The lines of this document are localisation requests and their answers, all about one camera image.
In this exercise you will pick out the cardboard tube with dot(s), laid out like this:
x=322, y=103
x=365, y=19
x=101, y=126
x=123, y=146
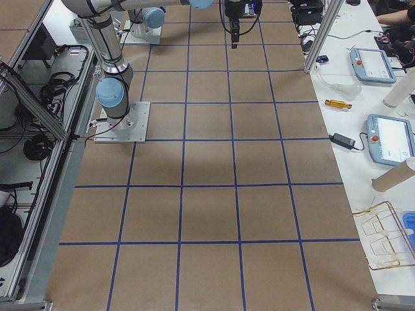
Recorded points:
x=394, y=176
x=401, y=90

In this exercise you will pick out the white light bulb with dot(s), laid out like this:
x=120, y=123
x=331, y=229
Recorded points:
x=351, y=90

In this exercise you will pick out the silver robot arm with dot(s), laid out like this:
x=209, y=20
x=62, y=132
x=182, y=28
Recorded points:
x=113, y=91
x=153, y=16

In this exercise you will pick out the gold metal tool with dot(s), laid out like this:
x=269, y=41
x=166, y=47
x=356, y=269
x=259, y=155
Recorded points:
x=337, y=104

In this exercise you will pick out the upper blue teach pendant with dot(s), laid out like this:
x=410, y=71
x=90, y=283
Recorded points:
x=372, y=65

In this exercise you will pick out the black power adapter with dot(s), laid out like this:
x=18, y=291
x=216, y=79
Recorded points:
x=342, y=141

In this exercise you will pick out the lower cardboard tube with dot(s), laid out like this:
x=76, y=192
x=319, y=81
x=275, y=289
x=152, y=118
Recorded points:
x=394, y=176

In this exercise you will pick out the blue teach pendant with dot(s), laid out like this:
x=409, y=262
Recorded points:
x=390, y=139
x=372, y=65

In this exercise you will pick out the gold wire rack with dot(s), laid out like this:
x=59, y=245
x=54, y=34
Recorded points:
x=384, y=236

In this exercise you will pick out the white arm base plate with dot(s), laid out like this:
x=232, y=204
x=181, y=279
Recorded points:
x=140, y=34
x=133, y=128

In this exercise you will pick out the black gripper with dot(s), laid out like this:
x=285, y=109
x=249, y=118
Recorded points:
x=233, y=10

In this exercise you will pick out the upper cardboard tube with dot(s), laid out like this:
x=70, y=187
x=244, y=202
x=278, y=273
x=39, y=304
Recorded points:
x=401, y=90

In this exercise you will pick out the lower blue teach pendant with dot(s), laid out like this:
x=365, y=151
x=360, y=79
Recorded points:
x=390, y=139

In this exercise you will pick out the aluminium frame post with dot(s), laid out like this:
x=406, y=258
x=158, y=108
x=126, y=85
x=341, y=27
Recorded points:
x=323, y=31

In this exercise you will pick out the blue plastic lid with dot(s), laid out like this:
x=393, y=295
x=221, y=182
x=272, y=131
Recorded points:
x=407, y=222

